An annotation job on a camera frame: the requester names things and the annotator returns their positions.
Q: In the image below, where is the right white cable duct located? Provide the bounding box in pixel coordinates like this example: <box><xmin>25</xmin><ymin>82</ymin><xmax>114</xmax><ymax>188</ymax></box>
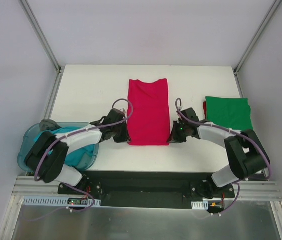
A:
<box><xmin>191</xmin><ymin>200</ymin><xmax>209</xmax><ymax>211</ymax></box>

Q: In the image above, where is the folded red t shirt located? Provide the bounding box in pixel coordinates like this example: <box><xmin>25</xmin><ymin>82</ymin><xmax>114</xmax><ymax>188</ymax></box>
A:
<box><xmin>202</xmin><ymin>101</ymin><xmax>207</xmax><ymax>119</ymax></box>

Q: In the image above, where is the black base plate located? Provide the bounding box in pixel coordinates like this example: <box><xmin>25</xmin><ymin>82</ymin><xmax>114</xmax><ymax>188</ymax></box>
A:
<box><xmin>57</xmin><ymin>171</ymin><xmax>239</xmax><ymax>210</ymax></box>

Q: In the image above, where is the folded green t shirt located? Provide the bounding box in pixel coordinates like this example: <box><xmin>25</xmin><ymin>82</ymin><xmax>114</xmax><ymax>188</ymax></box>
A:
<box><xmin>205</xmin><ymin>96</ymin><xmax>253</xmax><ymax>131</ymax></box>

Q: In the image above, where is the translucent blue plastic basket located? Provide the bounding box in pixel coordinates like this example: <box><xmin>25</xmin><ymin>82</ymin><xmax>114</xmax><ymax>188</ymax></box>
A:
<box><xmin>17</xmin><ymin>119</ymin><xmax>98</xmax><ymax>172</ymax></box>

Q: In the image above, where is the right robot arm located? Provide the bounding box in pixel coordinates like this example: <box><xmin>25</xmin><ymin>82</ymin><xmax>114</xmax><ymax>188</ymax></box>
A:
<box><xmin>167</xmin><ymin>107</ymin><xmax>270</xmax><ymax>198</ymax></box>

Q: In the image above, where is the left white cable duct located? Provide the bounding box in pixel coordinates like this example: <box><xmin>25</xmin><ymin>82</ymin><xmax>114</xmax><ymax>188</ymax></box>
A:
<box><xmin>23</xmin><ymin>196</ymin><xmax>101</xmax><ymax>208</ymax></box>

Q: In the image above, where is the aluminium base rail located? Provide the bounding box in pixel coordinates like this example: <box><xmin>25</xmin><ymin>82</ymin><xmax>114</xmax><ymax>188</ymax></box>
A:
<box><xmin>11</xmin><ymin>176</ymin><xmax>282</xmax><ymax>202</ymax></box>

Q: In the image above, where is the magenta t shirt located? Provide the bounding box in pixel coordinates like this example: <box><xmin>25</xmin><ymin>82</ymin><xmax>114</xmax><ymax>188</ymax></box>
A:
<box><xmin>127</xmin><ymin>78</ymin><xmax>170</xmax><ymax>146</ymax></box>

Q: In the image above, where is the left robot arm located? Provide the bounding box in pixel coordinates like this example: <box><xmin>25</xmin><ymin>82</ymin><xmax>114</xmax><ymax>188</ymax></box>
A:
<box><xmin>25</xmin><ymin>108</ymin><xmax>129</xmax><ymax>195</ymax></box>

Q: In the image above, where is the aluminium frame post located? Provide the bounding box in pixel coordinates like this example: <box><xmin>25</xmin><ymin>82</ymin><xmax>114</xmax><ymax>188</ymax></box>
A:
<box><xmin>233</xmin><ymin>0</ymin><xmax>282</xmax><ymax>76</ymax></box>
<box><xmin>18</xmin><ymin>0</ymin><xmax>62</xmax><ymax>74</ymax></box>

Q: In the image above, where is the teal t shirt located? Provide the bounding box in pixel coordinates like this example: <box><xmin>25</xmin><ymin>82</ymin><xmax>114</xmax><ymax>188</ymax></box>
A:
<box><xmin>33</xmin><ymin>126</ymin><xmax>98</xmax><ymax>171</ymax></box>

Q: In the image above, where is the left aluminium frame post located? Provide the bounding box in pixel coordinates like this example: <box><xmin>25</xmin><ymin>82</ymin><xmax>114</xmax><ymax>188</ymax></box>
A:
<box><xmin>18</xmin><ymin>0</ymin><xmax>62</xmax><ymax>74</ymax></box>

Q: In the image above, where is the grey cloth in basket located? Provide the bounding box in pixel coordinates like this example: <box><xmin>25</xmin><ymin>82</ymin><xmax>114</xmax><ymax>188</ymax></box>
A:
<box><xmin>39</xmin><ymin>119</ymin><xmax>61</xmax><ymax>132</ymax></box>

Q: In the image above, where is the white cable duct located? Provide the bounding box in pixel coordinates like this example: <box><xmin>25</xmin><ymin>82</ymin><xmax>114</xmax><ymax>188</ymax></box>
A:
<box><xmin>23</xmin><ymin>196</ymin><xmax>101</xmax><ymax>208</ymax></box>
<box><xmin>191</xmin><ymin>200</ymin><xmax>209</xmax><ymax>211</ymax></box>

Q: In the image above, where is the right aluminium frame post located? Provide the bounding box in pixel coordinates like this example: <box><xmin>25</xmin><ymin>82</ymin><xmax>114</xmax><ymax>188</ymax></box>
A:
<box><xmin>233</xmin><ymin>0</ymin><xmax>282</xmax><ymax>76</ymax></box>

